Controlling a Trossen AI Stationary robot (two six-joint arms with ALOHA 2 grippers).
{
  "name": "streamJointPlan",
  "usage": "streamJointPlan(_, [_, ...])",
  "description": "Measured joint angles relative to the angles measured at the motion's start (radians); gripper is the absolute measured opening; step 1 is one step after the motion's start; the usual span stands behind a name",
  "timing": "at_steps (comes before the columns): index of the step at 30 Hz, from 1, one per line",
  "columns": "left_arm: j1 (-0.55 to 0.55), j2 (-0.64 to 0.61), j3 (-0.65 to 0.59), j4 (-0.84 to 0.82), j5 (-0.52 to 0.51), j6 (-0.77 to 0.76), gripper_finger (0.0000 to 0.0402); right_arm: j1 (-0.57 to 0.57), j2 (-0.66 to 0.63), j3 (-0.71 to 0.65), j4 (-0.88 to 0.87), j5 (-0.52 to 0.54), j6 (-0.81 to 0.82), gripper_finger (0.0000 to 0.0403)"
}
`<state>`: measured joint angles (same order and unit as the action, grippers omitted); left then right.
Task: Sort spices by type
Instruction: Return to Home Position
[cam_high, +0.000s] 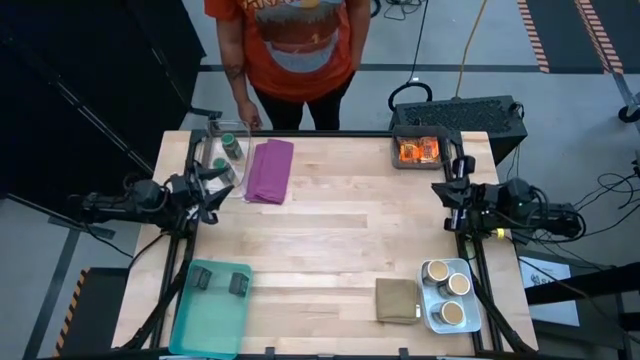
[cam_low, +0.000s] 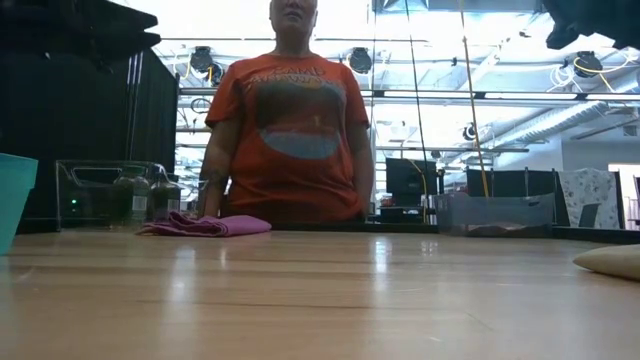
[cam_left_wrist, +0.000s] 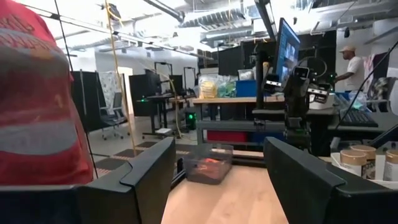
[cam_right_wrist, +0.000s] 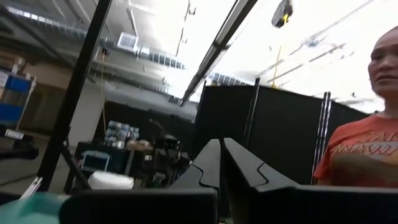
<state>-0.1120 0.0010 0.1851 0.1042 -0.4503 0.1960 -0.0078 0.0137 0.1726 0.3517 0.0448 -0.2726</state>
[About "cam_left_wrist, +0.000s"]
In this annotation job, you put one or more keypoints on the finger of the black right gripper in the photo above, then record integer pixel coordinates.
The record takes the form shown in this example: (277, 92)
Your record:
(319, 93)
(273, 83)

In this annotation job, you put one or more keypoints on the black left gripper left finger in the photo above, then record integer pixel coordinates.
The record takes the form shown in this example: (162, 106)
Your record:
(93, 205)

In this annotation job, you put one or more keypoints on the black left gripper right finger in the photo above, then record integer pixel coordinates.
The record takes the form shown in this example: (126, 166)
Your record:
(326, 205)

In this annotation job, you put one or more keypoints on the paper cup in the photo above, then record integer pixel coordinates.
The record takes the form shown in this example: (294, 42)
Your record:
(371, 161)

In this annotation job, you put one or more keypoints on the orange spice packet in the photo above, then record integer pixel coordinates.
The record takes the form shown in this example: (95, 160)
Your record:
(213, 161)

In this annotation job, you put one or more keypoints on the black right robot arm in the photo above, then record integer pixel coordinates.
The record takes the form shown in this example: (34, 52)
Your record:
(297, 124)

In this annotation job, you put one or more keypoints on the blue storage bin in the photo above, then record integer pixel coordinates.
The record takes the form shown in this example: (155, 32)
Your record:
(247, 88)

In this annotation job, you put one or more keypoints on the computer monitor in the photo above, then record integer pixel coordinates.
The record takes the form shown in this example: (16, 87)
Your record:
(287, 49)

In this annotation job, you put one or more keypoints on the person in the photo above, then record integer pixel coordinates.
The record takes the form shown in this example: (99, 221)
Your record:
(37, 109)
(354, 74)

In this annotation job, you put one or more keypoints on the wooden top workbench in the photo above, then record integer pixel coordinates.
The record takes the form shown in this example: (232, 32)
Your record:
(233, 100)

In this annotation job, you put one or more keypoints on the black keyboard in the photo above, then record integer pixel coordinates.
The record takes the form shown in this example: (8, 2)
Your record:
(357, 118)

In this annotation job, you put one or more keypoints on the white plastic tray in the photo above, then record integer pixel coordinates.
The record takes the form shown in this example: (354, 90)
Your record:
(379, 169)

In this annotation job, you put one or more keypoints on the yellow plastic bag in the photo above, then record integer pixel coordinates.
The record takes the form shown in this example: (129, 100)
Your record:
(208, 88)

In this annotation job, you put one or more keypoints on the red storage bin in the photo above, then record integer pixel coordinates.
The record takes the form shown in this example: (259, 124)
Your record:
(227, 136)

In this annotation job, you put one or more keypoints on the grey office chair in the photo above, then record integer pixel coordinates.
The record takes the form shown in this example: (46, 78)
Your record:
(113, 115)

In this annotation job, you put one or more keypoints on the black divider panel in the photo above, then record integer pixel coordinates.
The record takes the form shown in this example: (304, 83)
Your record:
(91, 99)

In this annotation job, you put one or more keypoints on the grey translucent bin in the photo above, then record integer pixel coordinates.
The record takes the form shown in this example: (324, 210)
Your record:
(192, 152)

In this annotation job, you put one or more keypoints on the black office desk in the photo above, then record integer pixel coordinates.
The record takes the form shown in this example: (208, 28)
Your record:
(155, 97)

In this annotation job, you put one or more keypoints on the white patterned cloth panel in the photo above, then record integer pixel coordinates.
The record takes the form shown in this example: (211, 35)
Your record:
(107, 87)

